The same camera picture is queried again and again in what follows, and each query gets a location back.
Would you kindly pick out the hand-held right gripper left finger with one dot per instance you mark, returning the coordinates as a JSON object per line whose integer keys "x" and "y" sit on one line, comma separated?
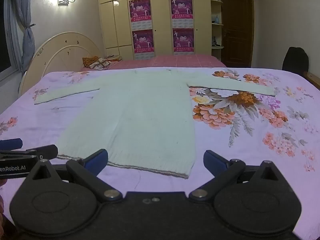
{"x": 96, "y": 161}

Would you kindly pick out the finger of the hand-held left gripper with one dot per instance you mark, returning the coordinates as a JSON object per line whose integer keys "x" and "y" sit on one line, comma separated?
{"x": 47, "y": 151}
{"x": 11, "y": 144}

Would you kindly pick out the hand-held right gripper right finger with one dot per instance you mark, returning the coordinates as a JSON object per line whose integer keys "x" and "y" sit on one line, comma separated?
{"x": 215, "y": 162}

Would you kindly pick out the purple floral bedsheet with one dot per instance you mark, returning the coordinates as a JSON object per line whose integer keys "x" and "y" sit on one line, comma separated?
{"x": 250, "y": 155}

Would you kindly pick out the cream arched headboard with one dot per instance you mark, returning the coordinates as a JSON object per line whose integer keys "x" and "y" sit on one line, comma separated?
{"x": 62, "y": 52}

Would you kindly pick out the window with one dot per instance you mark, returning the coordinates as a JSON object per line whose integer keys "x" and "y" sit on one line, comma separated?
{"x": 5, "y": 42}

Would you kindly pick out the blue curtain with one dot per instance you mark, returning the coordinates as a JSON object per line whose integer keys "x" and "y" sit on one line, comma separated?
{"x": 27, "y": 42}

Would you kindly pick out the orange flat box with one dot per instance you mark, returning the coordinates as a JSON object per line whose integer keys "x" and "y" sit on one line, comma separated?
{"x": 114, "y": 58}

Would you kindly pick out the pink checked bedsheet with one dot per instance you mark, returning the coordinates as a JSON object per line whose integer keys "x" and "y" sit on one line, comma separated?
{"x": 175, "y": 61}

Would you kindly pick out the brown wooden door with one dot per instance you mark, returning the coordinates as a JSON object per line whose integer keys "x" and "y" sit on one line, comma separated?
{"x": 237, "y": 30}

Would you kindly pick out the cream corner shelf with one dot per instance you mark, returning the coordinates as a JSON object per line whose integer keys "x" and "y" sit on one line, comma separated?
{"x": 215, "y": 25}

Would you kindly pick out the light blue bottle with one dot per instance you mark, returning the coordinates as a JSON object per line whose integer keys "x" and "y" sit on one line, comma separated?
{"x": 217, "y": 19}

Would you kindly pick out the cream wardrobe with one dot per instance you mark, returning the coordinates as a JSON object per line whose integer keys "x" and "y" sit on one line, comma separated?
{"x": 160, "y": 17}

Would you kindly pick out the magenta wall poster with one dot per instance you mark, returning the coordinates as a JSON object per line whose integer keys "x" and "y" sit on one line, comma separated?
{"x": 140, "y": 10}
{"x": 181, "y": 8}
{"x": 143, "y": 41}
{"x": 183, "y": 40}

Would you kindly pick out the wooden bed frame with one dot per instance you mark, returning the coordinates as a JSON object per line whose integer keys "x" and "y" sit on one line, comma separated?
{"x": 312, "y": 78}

